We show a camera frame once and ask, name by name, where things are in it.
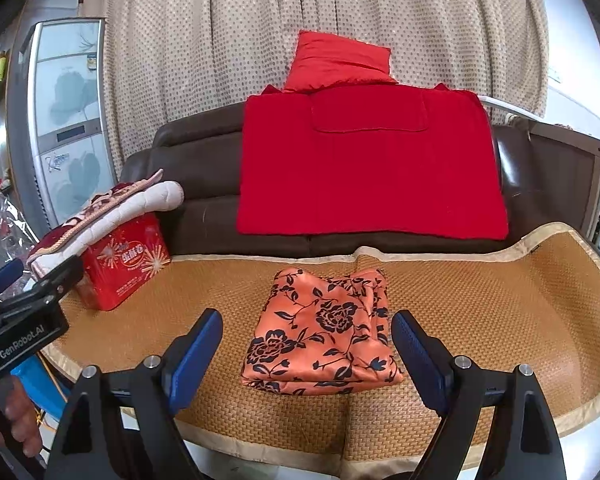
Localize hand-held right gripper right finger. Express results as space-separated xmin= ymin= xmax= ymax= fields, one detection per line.
xmin=391 ymin=310 xmax=568 ymax=480

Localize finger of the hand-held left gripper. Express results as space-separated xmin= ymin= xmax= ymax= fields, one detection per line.
xmin=0 ymin=258 xmax=25 ymax=311
xmin=25 ymin=255 xmax=85 ymax=308

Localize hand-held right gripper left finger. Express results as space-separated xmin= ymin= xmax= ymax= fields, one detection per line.
xmin=45 ymin=308 xmax=224 ymax=480

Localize orange floral garment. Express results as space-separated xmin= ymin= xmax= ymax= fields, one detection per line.
xmin=240 ymin=267 xmax=405 ymax=396

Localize person's left hand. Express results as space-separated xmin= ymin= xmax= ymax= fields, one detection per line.
xmin=2 ymin=377 xmax=44 ymax=458

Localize clear plastic wrap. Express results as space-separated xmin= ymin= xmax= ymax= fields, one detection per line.
xmin=0 ymin=195 xmax=37 ymax=283

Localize red gift box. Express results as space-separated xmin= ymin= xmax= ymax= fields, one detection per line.
xmin=77 ymin=211 xmax=172 ymax=312

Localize woven rattan mat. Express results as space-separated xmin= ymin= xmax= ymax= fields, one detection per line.
xmin=40 ymin=222 xmax=600 ymax=480

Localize folded cream quilt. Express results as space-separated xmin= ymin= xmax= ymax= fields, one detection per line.
xmin=27 ymin=169 xmax=185 ymax=278

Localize silver refrigerator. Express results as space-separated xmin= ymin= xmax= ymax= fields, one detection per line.
xmin=5 ymin=17 xmax=118 ymax=241

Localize brown leather sofa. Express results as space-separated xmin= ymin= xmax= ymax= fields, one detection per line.
xmin=119 ymin=102 xmax=596 ymax=258

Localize red blanket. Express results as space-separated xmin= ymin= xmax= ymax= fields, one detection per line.
xmin=236 ymin=84 xmax=510 ymax=241

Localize beige dotted curtain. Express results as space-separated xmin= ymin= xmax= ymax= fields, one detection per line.
xmin=77 ymin=0 xmax=553 ymax=181

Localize red pillow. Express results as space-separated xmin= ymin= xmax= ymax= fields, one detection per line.
xmin=281 ymin=30 xmax=400 ymax=95

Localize orange cable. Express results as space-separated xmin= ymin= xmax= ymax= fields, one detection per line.
xmin=35 ymin=350 xmax=63 ymax=438

